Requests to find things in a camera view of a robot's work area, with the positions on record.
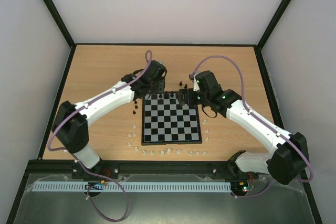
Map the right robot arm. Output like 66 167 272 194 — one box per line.
177 71 309 185

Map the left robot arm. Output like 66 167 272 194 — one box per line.
47 60 167 169

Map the black and white chessboard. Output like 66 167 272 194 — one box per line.
141 92 202 146

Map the clear plastic sheet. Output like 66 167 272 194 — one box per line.
14 175 314 223

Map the black cage frame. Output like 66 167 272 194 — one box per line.
6 0 323 223

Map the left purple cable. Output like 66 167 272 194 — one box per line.
48 49 130 221

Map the white slotted cable duct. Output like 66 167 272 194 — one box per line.
32 182 232 193

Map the black aluminium rail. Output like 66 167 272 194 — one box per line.
24 159 262 182

